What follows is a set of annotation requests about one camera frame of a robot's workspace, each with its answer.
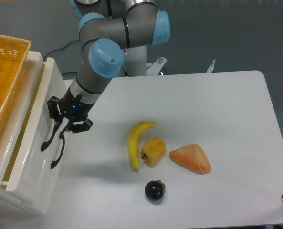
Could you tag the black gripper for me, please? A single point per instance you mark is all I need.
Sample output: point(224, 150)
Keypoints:
point(75, 112)

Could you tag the white top drawer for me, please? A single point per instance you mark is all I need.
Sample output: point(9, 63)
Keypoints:
point(29, 178)

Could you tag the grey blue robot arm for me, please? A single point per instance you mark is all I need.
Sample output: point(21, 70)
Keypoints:
point(106, 29)

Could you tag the yellow banana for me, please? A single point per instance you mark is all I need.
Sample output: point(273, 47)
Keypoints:
point(133, 141)

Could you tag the yellow woven basket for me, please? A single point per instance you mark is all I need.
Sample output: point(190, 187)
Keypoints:
point(13, 53)

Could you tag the yellow bell pepper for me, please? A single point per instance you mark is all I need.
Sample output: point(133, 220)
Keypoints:
point(152, 151)

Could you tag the dark purple mangosteen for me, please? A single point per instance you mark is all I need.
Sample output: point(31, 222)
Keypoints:
point(154, 190)

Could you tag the orange bread slice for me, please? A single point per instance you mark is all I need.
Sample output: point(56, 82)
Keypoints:
point(191, 157)

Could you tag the black drawer handle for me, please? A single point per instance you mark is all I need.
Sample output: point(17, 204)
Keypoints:
point(56, 161)

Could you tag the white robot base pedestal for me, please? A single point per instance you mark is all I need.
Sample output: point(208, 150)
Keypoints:
point(136, 64)

